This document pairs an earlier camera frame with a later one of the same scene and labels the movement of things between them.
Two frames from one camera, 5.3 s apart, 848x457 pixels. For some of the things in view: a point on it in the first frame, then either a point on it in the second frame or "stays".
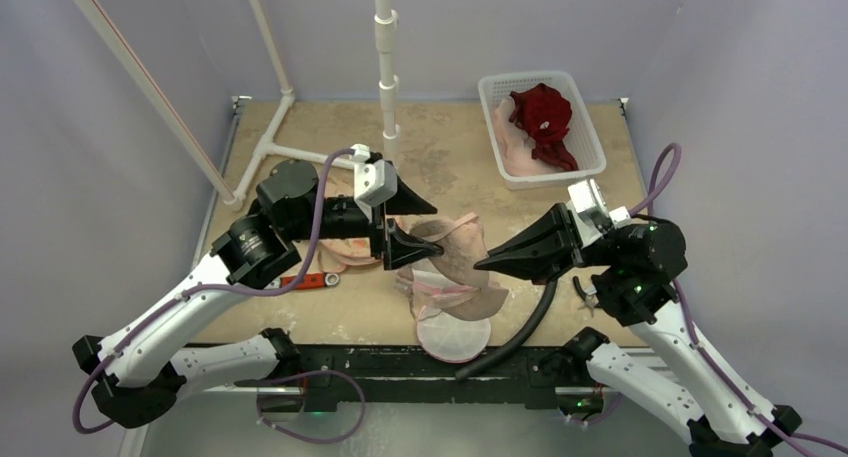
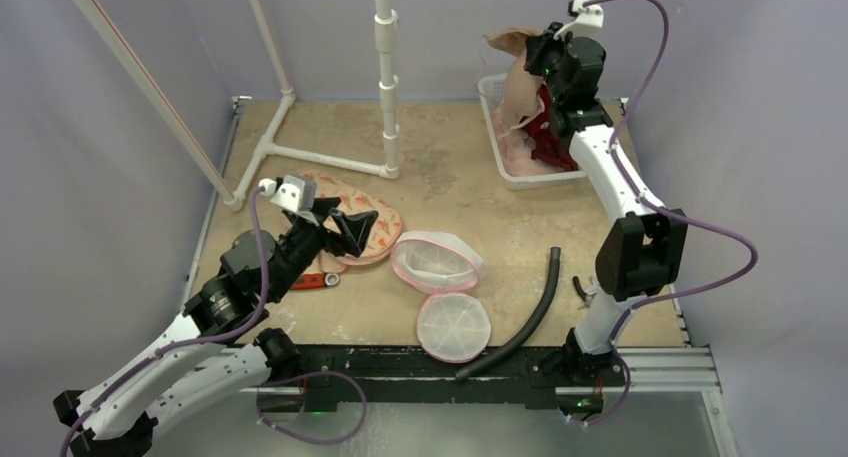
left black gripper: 398,247 -> 353,233
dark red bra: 550,149 stays
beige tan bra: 462,241 -> 523,98
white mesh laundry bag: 445,337 stays
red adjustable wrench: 311,280 stays
